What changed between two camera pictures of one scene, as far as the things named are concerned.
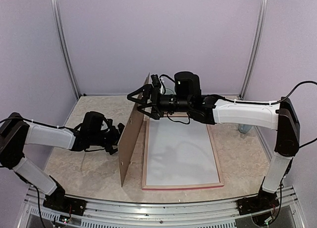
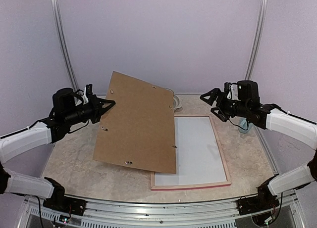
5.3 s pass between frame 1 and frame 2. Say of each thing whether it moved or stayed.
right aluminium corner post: stayed
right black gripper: moved
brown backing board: moved
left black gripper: moved
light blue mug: stayed
